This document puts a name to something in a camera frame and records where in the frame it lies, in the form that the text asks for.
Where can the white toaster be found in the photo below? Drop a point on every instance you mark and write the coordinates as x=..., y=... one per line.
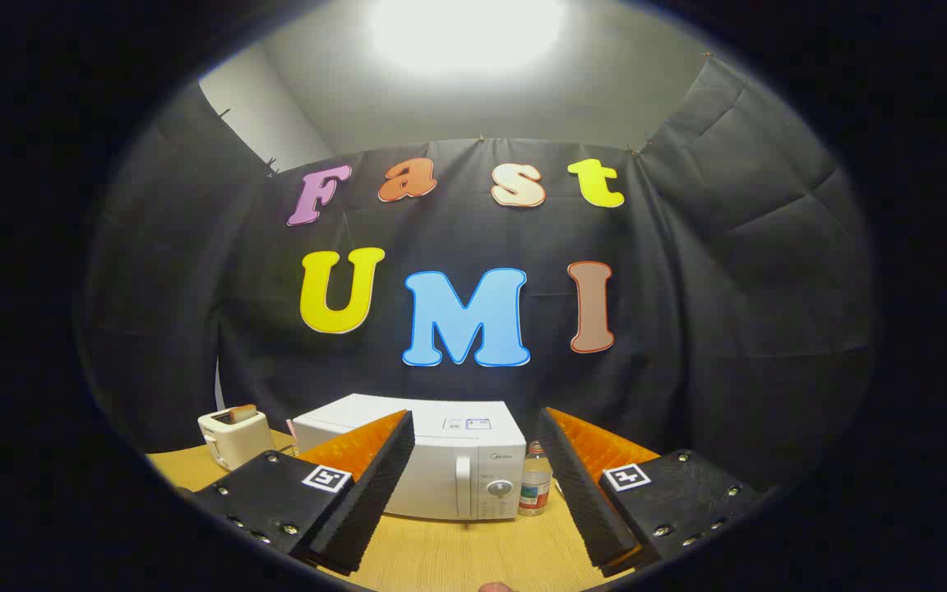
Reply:
x=239, y=440

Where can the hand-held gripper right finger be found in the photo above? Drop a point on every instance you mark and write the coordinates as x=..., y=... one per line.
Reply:
x=584, y=501

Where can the white microwave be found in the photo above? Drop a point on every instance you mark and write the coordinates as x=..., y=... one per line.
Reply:
x=449, y=469

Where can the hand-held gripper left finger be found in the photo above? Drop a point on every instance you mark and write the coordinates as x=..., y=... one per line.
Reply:
x=371, y=501

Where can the toast slice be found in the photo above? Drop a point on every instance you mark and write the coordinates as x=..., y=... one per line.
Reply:
x=243, y=413

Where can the clear plastic water bottle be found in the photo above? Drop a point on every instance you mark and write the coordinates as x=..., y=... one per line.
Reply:
x=534, y=489

